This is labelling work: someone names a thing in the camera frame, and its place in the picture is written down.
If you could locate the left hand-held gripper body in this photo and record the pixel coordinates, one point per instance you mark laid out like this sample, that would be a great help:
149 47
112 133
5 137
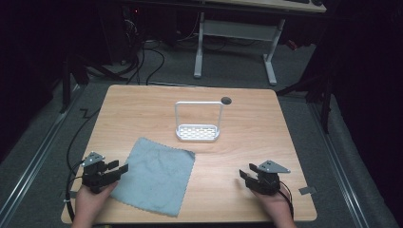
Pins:
93 177

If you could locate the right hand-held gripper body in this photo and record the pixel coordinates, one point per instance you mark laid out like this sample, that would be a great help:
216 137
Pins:
267 182

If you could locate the grey-blue cloth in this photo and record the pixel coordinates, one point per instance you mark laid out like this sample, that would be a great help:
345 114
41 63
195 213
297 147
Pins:
155 177

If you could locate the person's right hand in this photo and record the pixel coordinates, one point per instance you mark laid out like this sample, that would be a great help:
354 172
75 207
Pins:
275 205

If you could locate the person's left hand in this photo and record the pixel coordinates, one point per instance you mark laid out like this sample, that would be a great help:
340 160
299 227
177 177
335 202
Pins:
90 202

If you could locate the grey tape piece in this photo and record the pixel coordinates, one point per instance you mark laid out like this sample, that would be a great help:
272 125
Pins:
72 194
307 190

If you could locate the black round table grommet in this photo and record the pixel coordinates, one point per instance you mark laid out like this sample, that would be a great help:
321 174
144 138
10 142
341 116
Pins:
226 100

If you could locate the black metal stand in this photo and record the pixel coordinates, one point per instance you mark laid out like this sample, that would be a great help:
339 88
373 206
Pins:
326 104
66 85

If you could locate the small red object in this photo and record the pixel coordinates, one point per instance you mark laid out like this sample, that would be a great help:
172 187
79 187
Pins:
292 45

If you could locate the dark computer tower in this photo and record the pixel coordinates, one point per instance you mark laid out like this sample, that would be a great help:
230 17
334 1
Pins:
128 34

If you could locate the white-framed desk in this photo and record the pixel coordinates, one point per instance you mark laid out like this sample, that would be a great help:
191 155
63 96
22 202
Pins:
237 30

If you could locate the black keyboard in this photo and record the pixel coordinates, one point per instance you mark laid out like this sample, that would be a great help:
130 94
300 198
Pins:
297 1

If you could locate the black computer mouse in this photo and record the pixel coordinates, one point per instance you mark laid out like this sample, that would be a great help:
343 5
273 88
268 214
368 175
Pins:
317 2

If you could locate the metal floor rail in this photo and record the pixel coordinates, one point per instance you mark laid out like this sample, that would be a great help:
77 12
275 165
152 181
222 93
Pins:
340 164
34 152

